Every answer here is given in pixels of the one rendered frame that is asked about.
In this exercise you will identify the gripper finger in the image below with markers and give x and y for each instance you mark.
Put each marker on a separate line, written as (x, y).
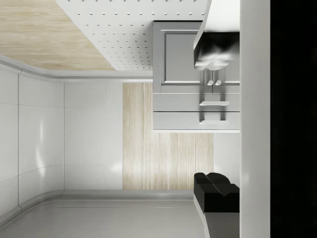
(218, 198)
(215, 47)

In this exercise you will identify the white cabinet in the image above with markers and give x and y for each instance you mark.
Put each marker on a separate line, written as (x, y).
(178, 62)

